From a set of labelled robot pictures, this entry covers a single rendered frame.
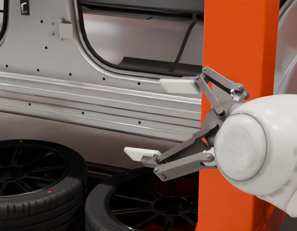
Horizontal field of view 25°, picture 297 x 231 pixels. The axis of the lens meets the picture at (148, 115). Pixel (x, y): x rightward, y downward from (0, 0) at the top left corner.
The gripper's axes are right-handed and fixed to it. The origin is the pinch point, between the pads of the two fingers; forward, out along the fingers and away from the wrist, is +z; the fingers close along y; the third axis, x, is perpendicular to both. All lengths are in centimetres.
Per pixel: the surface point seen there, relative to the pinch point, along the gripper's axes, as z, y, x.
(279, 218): 42, -38, 117
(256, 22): 18, -52, 35
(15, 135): 285, -88, 175
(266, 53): 18, -50, 44
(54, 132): 269, -102, 190
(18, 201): 130, -12, 85
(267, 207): 36, -33, 99
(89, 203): 108, -22, 98
